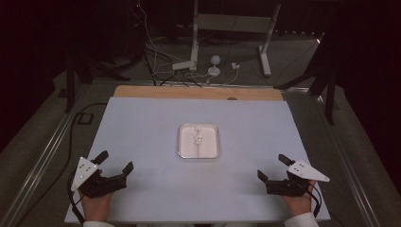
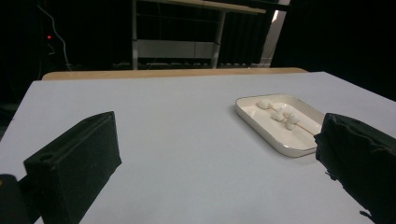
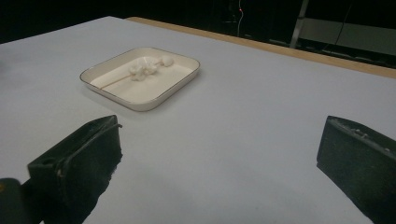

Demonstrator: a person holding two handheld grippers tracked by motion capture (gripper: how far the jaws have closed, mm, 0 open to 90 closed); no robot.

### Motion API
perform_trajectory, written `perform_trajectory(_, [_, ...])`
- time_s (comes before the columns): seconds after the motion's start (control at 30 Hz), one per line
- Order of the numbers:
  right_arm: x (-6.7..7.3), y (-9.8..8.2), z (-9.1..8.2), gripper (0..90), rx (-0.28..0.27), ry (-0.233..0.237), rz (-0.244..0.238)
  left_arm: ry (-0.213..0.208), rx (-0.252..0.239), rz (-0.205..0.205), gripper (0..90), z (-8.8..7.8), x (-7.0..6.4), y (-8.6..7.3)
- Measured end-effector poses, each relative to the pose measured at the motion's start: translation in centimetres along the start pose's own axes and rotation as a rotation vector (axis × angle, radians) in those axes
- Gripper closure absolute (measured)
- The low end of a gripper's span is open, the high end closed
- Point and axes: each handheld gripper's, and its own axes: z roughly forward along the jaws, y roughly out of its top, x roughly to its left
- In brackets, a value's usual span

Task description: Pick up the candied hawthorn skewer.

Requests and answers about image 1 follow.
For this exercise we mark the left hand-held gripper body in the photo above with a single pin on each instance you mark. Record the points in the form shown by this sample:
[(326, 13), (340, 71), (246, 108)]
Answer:
[(94, 186)]

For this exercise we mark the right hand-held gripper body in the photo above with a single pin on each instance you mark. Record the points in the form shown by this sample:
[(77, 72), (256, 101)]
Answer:
[(283, 187)]

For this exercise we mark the square white metal tray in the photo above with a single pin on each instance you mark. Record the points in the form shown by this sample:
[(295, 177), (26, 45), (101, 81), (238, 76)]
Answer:
[(208, 148)]

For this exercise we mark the small white piece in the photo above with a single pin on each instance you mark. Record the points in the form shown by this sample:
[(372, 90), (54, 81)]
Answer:
[(198, 128), (198, 139)]

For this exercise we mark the person's left hand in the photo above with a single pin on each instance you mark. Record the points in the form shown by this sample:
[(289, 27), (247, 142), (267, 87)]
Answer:
[(94, 206)]

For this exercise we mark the person's right hand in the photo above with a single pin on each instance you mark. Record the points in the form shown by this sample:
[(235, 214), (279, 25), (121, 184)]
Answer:
[(298, 203)]

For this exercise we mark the black square floor plate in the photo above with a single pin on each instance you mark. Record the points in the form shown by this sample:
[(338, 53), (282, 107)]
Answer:
[(78, 118)]

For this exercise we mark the pale blue board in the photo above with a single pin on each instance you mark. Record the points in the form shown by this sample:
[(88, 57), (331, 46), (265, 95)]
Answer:
[(151, 126)]

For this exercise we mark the black stand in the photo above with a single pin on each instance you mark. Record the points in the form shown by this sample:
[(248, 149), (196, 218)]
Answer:
[(329, 94), (71, 85)]

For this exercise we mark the wooden table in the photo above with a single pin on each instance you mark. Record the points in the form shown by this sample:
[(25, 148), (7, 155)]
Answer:
[(189, 92)]

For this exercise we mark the white plug adapter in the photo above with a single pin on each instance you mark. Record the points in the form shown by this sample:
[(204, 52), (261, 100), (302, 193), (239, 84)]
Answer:
[(235, 66)]

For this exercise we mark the white power strip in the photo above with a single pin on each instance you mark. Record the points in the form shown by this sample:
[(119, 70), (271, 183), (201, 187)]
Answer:
[(183, 65)]

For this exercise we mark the white round device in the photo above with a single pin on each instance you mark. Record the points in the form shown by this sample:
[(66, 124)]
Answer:
[(215, 65)]

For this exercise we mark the metal floor rail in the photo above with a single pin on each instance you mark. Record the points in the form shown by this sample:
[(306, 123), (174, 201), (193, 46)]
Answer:
[(38, 164), (350, 170)]

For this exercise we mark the white metal stand frame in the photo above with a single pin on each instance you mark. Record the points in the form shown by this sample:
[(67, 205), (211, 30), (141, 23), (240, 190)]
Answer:
[(231, 22)]

